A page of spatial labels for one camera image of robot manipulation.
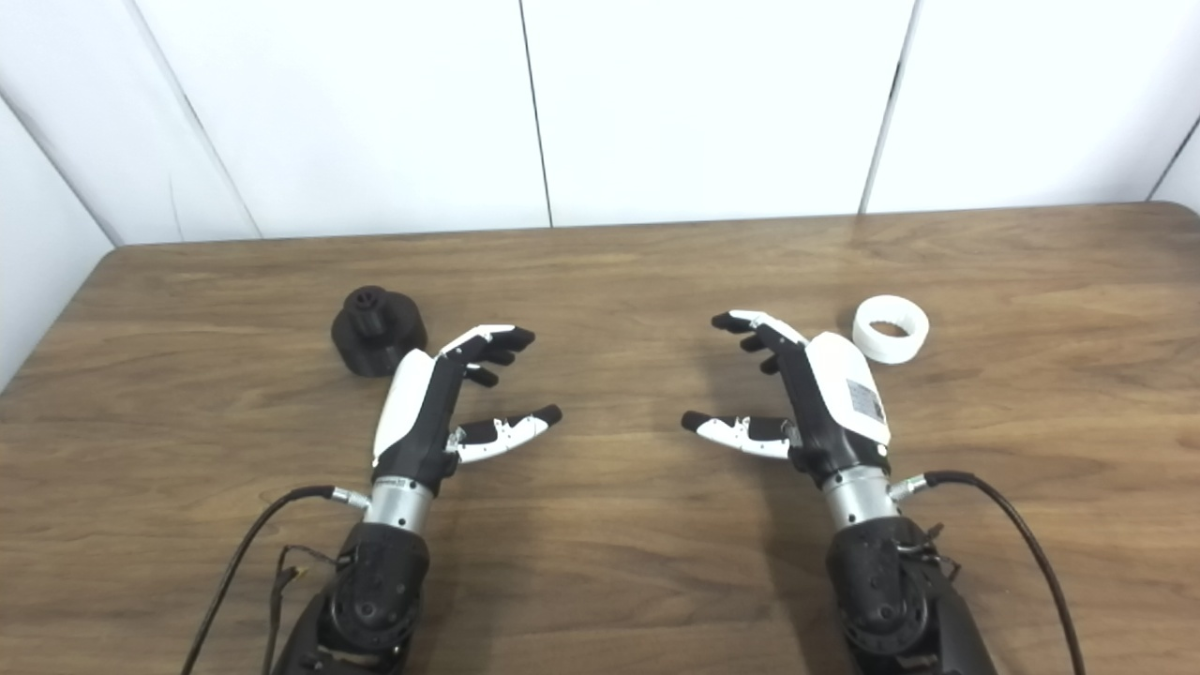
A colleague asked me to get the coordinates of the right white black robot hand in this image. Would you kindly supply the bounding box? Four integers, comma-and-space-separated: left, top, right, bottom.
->
682, 310, 892, 490

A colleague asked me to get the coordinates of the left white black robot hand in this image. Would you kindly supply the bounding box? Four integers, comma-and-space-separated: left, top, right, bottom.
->
371, 324, 563, 497

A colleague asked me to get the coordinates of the white ring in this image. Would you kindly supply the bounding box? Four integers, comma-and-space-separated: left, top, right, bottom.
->
852, 295, 930, 365

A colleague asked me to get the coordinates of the round black part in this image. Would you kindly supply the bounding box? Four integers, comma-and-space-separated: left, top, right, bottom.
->
331, 285, 428, 378

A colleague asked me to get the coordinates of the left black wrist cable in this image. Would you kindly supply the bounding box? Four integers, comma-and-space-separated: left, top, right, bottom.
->
181, 485, 371, 675

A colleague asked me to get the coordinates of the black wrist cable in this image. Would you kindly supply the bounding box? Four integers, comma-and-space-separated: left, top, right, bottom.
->
889, 471, 1087, 675
181, 485, 371, 675

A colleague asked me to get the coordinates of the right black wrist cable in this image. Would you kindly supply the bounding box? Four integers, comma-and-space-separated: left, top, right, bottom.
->
889, 471, 1087, 675

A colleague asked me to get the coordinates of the thin black wire bundle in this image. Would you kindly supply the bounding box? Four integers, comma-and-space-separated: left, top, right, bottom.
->
263, 545, 340, 675

